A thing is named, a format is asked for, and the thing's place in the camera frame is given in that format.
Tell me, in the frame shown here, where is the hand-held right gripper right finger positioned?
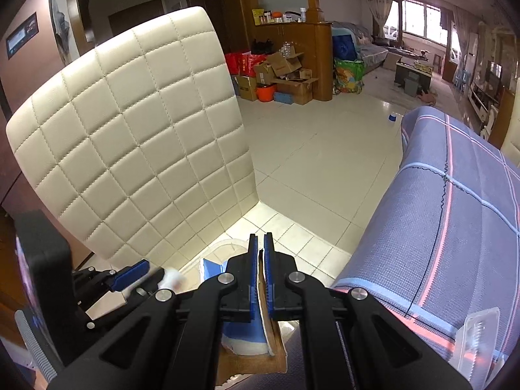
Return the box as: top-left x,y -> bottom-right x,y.
263,232 -> 474,390

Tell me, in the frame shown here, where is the grey sofa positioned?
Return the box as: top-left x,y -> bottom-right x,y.
333,22 -> 388,76

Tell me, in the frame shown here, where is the blue woven bag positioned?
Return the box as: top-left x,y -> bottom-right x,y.
332,34 -> 357,62

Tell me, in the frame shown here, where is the white tissue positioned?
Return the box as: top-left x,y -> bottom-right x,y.
158,267 -> 185,294

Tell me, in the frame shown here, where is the clear plastic bin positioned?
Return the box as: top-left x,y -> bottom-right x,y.
179,238 -> 301,344

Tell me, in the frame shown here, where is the cream quilted chair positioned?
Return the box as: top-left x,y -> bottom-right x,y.
500,110 -> 520,159
6,6 -> 257,271

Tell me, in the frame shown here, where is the wooden cabinet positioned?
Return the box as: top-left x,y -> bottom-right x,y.
254,20 -> 334,102

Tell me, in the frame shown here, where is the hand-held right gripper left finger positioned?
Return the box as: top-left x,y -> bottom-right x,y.
46,233 -> 261,390

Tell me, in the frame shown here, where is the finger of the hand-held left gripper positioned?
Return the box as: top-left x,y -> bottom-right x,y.
83,270 -> 165,331
73,259 -> 152,293

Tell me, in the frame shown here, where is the clear plastic blister pack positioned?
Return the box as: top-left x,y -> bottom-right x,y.
449,308 -> 501,374

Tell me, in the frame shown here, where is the white standing air conditioner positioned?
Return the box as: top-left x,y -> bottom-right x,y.
463,32 -> 482,86

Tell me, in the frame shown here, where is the window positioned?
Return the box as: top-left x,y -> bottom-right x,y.
400,0 -> 445,45

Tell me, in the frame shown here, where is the colourful printed bag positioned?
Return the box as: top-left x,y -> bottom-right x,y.
334,59 -> 365,95

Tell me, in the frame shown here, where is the framed wall picture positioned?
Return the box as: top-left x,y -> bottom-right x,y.
6,12 -> 38,58

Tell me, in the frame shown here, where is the dark coffee table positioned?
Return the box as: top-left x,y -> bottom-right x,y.
394,55 -> 433,88

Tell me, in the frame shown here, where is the red shopping bag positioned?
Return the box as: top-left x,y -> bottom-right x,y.
225,51 -> 263,76

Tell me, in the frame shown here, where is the patterned curtain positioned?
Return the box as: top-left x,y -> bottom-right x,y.
359,0 -> 395,41

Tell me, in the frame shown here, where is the pile of cardboard boxes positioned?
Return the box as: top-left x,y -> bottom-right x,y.
233,51 -> 319,105

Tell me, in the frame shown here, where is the row of jars and bottles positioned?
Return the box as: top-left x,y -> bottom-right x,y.
252,7 -> 313,25

